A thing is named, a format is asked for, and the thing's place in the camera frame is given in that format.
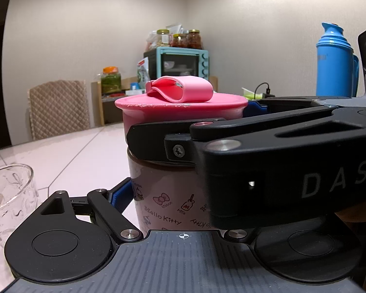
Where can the white printed snack bag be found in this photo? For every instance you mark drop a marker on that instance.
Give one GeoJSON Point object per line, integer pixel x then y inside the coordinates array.
{"type": "Point", "coordinates": [142, 71]}

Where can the blue thermos flask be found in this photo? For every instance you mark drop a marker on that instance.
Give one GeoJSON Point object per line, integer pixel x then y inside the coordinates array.
{"type": "Point", "coordinates": [334, 64]}

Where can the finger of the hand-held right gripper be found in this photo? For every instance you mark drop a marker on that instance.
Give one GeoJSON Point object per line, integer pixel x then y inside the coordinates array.
{"type": "Point", "coordinates": [158, 142]}
{"type": "Point", "coordinates": [256, 107]}

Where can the green jar with orange lid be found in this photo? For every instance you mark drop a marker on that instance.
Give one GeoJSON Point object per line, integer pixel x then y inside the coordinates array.
{"type": "Point", "coordinates": [111, 81]}

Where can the small jar with red contents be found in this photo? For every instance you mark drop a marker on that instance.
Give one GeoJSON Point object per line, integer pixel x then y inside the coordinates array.
{"type": "Point", "coordinates": [179, 40]}

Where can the blue and white small box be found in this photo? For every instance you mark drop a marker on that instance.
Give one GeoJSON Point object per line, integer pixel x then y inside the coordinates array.
{"type": "Point", "coordinates": [136, 87]}

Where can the clear dimpled glass cup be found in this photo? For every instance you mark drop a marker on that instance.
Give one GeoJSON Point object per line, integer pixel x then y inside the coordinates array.
{"type": "Point", "coordinates": [9, 201]}

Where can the tall jar with red contents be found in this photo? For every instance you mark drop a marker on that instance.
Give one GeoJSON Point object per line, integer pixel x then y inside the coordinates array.
{"type": "Point", "coordinates": [194, 39]}

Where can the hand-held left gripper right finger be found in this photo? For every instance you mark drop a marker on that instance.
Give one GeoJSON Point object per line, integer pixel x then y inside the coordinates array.
{"type": "Point", "coordinates": [236, 235]}

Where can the teal toaster oven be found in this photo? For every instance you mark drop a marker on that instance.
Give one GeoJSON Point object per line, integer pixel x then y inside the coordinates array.
{"type": "Point", "coordinates": [178, 62]}

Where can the pink printed bottle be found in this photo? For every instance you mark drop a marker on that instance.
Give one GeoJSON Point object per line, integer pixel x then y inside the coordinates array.
{"type": "Point", "coordinates": [164, 189]}

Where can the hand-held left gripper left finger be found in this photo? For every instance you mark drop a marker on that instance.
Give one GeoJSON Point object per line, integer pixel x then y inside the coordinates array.
{"type": "Point", "coordinates": [119, 196]}

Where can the glass jar with pale contents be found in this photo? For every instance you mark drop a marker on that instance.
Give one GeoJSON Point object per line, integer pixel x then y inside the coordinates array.
{"type": "Point", "coordinates": [162, 38]}

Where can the lime green box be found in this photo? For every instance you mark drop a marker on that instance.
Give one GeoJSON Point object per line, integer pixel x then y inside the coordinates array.
{"type": "Point", "coordinates": [247, 93]}

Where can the chair with quilted beige cover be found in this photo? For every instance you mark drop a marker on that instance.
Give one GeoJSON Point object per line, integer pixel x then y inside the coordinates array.
{"type": "Point", "coordinates": [58, 110]}

